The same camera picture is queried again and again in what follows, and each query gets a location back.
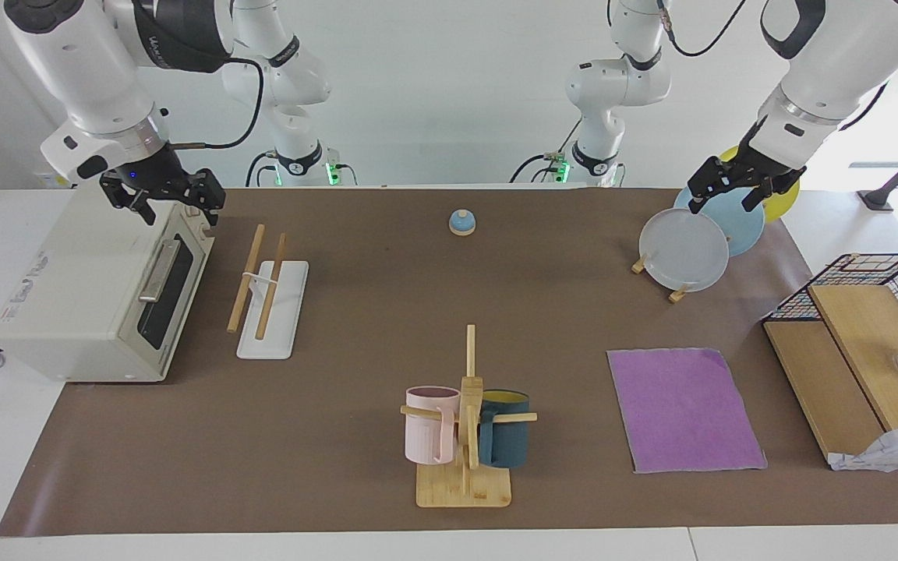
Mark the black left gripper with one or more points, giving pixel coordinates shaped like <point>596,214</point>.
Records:
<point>765,170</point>

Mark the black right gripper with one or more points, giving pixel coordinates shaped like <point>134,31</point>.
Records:
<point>157,175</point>

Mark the purple grey towel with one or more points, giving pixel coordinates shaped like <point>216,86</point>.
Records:
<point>683,409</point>

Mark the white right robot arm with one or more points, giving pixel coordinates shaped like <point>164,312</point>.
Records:
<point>83,70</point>

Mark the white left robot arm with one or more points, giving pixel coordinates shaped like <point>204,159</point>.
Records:
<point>831,62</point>

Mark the wooden plate rack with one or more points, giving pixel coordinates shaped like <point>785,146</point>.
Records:
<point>679,295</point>

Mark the white towel rack wooden bars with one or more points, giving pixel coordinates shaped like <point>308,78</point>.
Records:
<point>277,327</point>

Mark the light blue plate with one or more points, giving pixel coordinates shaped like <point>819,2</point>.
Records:
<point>744,227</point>

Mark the yellow plate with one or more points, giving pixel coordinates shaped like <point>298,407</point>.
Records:
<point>784,201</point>

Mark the grey plate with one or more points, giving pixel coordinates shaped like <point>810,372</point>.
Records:
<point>683,249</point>

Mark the white socket box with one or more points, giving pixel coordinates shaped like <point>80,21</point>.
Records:
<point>51,181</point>

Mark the cream toaster oven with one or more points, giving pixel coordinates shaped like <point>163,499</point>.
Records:
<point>67,288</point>

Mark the wooden shelf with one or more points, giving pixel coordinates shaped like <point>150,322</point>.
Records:
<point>823,382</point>

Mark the brown table mat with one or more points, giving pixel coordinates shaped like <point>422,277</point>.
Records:
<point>340,436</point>

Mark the dark teal mug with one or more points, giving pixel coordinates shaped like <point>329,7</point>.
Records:
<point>507,444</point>

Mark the pink mug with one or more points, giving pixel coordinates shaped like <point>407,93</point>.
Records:
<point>426,436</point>

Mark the wooden mug tree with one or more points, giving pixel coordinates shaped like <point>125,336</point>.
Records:
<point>464,491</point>

